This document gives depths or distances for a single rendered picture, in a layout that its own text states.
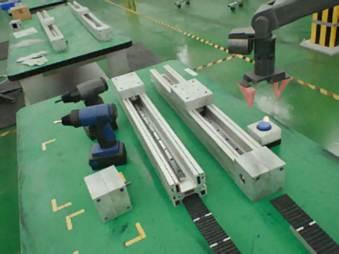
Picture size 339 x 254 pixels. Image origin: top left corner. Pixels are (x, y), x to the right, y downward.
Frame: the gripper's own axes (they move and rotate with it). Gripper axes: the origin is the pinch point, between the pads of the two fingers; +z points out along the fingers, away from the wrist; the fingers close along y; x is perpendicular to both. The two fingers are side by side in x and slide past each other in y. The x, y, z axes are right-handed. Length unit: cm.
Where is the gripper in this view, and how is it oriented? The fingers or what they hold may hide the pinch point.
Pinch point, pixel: (263, 99)
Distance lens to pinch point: 96.9
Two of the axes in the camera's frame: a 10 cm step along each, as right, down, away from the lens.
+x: 3.6, 4.7, -8.1
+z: 1.4, 8.3, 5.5
